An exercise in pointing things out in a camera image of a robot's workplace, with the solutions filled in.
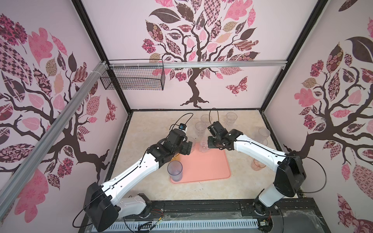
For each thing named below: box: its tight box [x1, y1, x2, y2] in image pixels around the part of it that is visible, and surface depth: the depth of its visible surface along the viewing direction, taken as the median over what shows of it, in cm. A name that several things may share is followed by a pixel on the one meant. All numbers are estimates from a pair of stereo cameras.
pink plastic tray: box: [170, 142, 232, 184], surface depth 90 cm
